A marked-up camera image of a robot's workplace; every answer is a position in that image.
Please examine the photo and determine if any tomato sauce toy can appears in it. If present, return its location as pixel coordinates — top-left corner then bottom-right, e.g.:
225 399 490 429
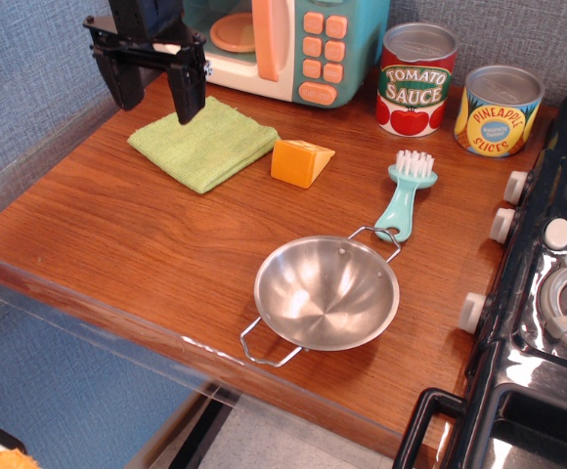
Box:
375 22 458 138

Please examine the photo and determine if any orange toy cheese wedge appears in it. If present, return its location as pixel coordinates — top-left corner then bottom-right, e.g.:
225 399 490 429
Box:
270 140 335 189

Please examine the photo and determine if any small steel wok pan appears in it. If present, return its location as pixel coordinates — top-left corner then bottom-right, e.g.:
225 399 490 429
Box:
240 226 402 367

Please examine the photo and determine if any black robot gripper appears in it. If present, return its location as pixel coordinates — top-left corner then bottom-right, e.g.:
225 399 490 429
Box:
83 1 208 124

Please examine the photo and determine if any teal toy microwave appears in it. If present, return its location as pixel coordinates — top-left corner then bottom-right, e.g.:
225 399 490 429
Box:
184 1 390 108

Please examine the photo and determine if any pineapple slices toy can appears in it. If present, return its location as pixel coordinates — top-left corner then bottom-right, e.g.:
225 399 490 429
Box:
454 64 545 157

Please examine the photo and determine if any green towel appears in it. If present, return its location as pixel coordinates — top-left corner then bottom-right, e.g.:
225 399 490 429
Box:
127 97 279 194

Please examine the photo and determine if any teal toy dish brush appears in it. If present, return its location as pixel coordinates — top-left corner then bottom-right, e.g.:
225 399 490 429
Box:
374 149 438 242

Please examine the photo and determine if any black toy stove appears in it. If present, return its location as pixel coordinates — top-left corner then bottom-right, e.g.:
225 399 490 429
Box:
394 97 567 468

